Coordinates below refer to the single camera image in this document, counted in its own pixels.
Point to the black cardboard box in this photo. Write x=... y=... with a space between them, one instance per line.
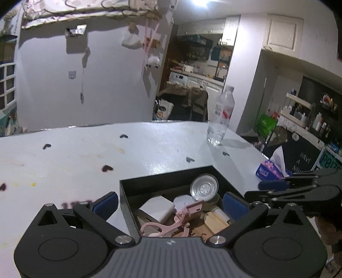
x=155 y=187

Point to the white cupboard door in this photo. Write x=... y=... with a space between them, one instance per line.
x=284 y=32

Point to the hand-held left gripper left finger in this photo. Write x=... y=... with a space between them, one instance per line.
x=105 y=204

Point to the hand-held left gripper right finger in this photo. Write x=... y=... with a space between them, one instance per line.
x=235 y=207

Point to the metal wall bracket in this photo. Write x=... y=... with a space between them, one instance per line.
x=78 y=30

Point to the carved wooden block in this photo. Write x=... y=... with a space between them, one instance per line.
x=197 y=231

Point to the teal hanging bag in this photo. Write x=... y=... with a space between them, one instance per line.
x=216 y=53

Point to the black letter board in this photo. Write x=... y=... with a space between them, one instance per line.
x=302 y=149

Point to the pink ribbon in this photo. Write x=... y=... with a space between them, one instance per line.
x=148 y=45

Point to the clear suction cup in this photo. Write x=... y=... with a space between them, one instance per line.
x=204 y=187

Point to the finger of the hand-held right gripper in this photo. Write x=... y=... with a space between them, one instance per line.
x=288 y=196
x=271 y=185

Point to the white washing machine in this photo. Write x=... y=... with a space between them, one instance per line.
x=177 y=78

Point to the glass fish tank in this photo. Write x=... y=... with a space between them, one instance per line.
x=6 y=49

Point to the small white plush toy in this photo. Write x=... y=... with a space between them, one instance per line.
x=153 y=61

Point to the white shelf with bottles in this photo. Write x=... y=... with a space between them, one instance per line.
x=296 y=99

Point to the kitchen faucet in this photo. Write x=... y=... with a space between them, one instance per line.
x=220 y=72

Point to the printed blanket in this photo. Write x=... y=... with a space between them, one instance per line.
x=80 y=10

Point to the teal patterned cabinet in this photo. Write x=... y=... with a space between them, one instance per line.
x=9 y=123

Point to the clear water bottle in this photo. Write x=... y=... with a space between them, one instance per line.
x=220 y=120

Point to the white drawer unit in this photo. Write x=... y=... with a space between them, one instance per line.
x=6 y=85

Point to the plain wooden block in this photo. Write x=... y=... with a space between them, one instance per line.
x=213 y=221

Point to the white square adapter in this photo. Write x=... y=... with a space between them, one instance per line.
x=157 y=208

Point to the chair with brown cloth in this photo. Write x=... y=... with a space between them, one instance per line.
x=187 y=93

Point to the teal printed sign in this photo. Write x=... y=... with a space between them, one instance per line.
x=330 y=160

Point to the ceiling light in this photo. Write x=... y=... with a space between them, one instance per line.
x=200 y=2

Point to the white upper cabinet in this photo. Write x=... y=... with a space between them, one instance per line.
x=229 y=29

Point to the black kitchen shelf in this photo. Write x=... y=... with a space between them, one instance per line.
x=195 y=48

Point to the green bag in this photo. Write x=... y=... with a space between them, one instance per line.
x=265 y=123

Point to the small wall socket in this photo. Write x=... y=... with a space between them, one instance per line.
x=72 y=74

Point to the white tote bag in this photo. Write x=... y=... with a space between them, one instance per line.
x=164 y=108

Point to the purple floral tissue pack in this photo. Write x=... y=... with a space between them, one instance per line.
x=267 y=171

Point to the white hanging bag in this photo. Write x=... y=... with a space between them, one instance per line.
x=131 y=40

